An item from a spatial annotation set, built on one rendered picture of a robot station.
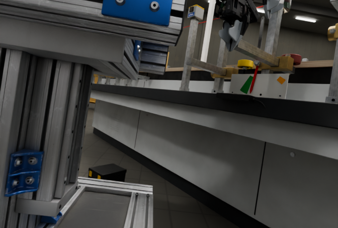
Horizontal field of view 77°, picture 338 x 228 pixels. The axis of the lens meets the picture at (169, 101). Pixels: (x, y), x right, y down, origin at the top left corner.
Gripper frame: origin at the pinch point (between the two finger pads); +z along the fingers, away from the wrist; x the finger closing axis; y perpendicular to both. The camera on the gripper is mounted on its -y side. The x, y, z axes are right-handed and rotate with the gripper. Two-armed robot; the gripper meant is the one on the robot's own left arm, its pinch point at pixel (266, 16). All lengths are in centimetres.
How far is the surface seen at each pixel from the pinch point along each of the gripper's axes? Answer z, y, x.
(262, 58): 19.2, 4.4, -7.2
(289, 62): 17.8, 7.8, 6.7
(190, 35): -4, -51, 6
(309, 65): 14.6, 7.6, 26.7
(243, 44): 17.6, 4.6, -19.8
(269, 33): 4.6, -1.2, 6.1
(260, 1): -558, -570, 906
